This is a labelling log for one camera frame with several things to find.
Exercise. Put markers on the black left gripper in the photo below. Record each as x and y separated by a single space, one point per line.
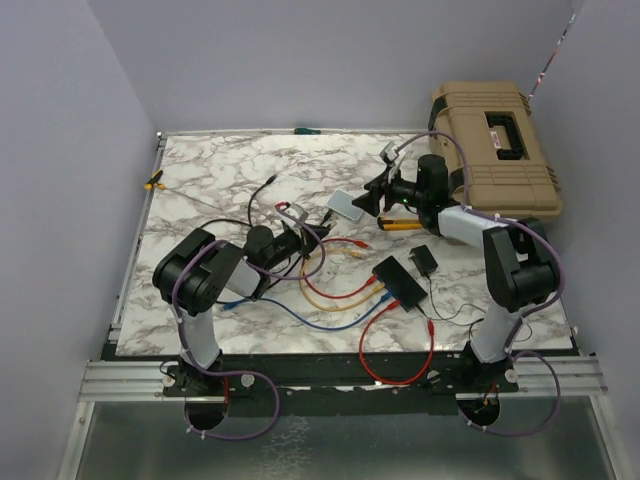
307 237

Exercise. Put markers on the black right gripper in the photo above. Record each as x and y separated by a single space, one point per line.
370 201

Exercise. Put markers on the white small router box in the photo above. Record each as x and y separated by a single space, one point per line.
341 203

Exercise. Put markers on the black power adapter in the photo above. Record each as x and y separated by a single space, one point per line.
423 260

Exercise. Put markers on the black network switch box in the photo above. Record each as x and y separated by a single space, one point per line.
400 284

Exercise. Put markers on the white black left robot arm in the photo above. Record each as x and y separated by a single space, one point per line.
194 274

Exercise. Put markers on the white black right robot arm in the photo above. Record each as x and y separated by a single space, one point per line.
520 270

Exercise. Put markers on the yellow black utility knife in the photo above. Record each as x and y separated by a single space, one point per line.
399 224

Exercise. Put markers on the tan plastic tool case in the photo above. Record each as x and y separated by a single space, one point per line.
495 156

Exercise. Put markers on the yellow black screwdriver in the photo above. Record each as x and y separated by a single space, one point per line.
155 183

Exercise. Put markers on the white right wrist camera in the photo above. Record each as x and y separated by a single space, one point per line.
390 154

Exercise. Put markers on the green screwdriver at wall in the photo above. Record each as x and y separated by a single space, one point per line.
306 131

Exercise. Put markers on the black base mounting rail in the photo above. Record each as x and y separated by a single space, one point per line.
332 385

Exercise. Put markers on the aluminium frame rail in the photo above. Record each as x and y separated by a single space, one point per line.
110 378

